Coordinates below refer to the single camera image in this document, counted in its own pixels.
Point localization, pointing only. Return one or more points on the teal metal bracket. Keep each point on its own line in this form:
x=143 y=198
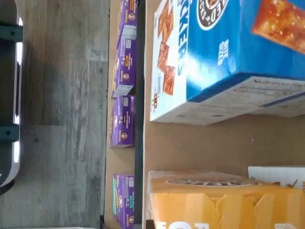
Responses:
x=12 y=32
x=9 y=134

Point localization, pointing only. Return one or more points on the purple Annie's pasta box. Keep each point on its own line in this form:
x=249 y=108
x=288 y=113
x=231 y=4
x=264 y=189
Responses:
x=127 y=16
x=124 y=69
x=122 y=121

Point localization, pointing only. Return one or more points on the wooden shelf board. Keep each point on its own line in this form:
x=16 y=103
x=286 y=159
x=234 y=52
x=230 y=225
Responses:
x=214 y=148
x=121 y=159

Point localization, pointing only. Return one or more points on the blue sea salt crackers box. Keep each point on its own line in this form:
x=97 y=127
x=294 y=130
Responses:
x=214 y=59

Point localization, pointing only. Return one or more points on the purple box teal print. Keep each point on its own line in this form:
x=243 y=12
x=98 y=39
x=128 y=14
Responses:
x=124 y=200

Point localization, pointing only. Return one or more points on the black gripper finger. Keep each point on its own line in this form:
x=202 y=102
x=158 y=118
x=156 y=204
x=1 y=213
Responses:
x=150 y=225

